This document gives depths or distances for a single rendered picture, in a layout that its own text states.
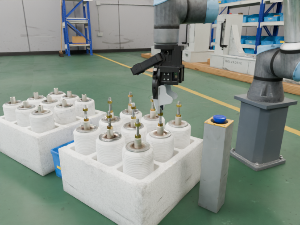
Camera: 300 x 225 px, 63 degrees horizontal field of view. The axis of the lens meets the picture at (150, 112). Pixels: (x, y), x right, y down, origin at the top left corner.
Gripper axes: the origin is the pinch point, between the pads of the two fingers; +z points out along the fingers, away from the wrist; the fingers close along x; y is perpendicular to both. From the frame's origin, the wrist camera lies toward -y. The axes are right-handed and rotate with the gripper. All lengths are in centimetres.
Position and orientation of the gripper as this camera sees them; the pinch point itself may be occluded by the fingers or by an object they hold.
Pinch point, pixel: (158, 107)
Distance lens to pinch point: 79.6
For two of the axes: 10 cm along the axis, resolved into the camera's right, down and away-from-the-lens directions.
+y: 9.3, 1.2, -3.5
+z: 0.0, 9.5, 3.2
